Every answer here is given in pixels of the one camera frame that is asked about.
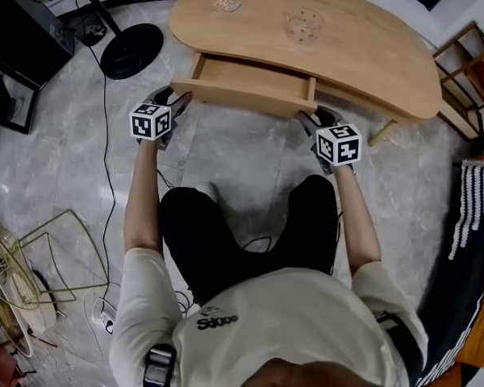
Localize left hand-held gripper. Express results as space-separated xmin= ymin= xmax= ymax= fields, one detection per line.
xmin=128 ymin=86 xmax=194 ymax=153

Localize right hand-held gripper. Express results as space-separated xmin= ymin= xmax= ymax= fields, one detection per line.
xmin=297 ymin=106 xmax=364 ymax=177

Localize wooden coffee table drawer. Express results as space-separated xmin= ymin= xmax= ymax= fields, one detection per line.
xmin=169 ymin=52 xmax=319 ymax=120

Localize person's left forearm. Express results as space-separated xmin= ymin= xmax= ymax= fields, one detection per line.
xmin=123 ymin=138 xmax=165 ymax=258

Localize person's right forearm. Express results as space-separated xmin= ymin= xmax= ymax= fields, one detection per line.
xmin=332 ymin=162 xmax=382 ymax=277

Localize wooden coffee table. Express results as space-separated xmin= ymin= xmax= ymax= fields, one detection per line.
xmin=168 ymin=0 xmax=445 ymax=148

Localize black round fan base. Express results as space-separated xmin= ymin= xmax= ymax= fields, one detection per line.
xmin=99 ymin=23 xmax=165 ymax=81

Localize clear dotted plastic cup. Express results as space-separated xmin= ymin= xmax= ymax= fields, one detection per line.
xmin=282 ymin=6 xmax=325 ymax=47

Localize black stand pole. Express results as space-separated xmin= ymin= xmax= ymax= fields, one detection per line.
xmin=70 ymin=0 xmax=123 ymax=36

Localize person's black shorts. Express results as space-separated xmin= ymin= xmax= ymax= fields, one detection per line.
xmin=158 ymin=173 xmax=342 ymax=305

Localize wooden shelf rack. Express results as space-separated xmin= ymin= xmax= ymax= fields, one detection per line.
xmin=432 ymin=21 xmax=484 ymax=144

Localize black cabinet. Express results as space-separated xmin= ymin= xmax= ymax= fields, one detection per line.
xmin=0 ymin=0 xmax=76 ymax=135

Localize person's white t-shirt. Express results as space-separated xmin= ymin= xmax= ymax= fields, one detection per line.
xmin=108 ymin=247 xmax=429 ymax=387

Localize black white patterned blanket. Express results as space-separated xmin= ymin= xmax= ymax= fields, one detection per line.
xmin=411 ymin=160 xmax=484 ymax=387

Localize white power strip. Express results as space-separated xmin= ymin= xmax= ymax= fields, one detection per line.
xmin=91 ymin=296 xmax=118 ymax=335

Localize black floor cable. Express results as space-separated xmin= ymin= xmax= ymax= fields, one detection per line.
xmin=70 ymin=0 xmax=119 ymax=298

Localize gold wire frame stand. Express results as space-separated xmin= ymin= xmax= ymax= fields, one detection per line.
xmin=17 ymin=208 xmax=111 ymax=305

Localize black shoulder strap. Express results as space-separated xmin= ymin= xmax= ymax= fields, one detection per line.
xmin=142 ymin=343 xmax=177 ymax=387
xmin=373 ymin=310 xmax=425 ymax=386

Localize gold wire basket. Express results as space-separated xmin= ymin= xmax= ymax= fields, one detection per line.
xmin=0 ymin=218 xmax=41 ymax=312

